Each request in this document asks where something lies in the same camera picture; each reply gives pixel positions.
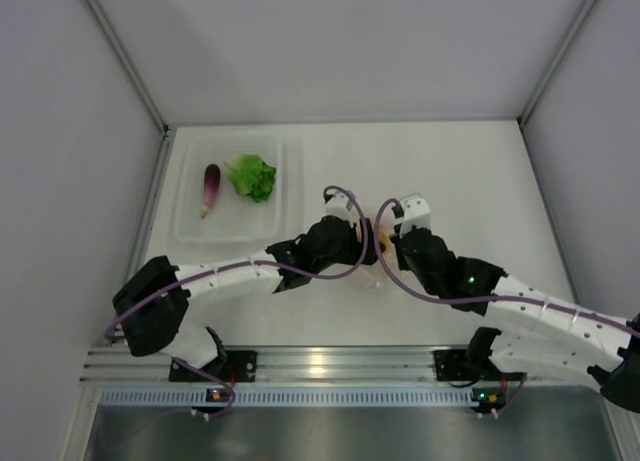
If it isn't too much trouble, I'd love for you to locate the yellow orange fake fruit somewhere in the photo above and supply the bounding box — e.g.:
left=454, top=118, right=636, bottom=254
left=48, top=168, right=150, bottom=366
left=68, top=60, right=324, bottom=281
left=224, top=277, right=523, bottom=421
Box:
left=378, top=231, right=393, bottom=253

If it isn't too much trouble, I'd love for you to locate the clear polka dot zip bag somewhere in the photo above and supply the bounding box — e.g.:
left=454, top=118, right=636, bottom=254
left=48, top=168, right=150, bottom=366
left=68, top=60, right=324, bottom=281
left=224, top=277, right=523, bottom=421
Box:
left=355, top=206, right=397, bottom=291

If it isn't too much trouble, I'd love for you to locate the green fake lettuce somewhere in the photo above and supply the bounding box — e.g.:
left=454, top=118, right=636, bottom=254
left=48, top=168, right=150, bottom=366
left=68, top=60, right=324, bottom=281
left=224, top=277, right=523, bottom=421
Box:
left=225, top=154, right=277, bottom=203

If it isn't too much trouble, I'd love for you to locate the purple fake eggplant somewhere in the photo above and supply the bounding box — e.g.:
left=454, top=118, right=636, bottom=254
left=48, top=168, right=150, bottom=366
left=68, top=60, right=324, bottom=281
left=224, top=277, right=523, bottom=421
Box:
left=200, top=164, right=221, bottom=219

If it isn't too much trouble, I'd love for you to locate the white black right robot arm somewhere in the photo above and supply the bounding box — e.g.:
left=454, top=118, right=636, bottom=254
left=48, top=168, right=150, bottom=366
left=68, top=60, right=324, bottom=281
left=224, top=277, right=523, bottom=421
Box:
left=391, top=227, right=639, bottom=412

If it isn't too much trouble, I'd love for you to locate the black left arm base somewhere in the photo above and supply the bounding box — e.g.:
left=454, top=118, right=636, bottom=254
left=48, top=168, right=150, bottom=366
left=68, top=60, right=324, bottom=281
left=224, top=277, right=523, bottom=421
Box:
left=169, top=350, right=258, bottom=384

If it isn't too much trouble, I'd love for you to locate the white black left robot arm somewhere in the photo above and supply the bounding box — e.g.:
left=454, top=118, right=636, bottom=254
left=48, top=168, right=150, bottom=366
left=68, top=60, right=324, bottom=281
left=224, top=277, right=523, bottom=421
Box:
left=112, top=215, right=385, bottom=381

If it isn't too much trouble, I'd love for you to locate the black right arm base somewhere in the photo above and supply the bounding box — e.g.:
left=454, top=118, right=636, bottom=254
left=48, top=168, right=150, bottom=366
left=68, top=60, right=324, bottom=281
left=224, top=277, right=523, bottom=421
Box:
left=433, top=349, right=502, bottom=383

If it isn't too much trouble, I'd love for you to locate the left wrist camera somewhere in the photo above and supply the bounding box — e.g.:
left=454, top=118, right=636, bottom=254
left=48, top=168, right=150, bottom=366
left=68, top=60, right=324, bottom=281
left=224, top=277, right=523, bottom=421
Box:
left=324, top=191, right=359, bottom=225

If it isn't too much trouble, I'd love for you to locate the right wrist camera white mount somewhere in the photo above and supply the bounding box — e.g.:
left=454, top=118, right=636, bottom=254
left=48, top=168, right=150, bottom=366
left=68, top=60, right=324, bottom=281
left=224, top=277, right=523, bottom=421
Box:
left=392, top=193, right=431, bottom=237

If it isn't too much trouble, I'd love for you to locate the white slotted cable duct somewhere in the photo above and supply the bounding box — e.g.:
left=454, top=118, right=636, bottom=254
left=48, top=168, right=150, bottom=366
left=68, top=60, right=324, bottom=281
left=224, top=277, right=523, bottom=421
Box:
left=99, top=386, right=497, bottom=408

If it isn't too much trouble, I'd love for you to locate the aluminium front rail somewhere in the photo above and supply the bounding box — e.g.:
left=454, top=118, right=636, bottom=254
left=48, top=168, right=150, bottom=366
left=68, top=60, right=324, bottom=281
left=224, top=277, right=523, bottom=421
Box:
left=80, top=343, right=598, bottom=389

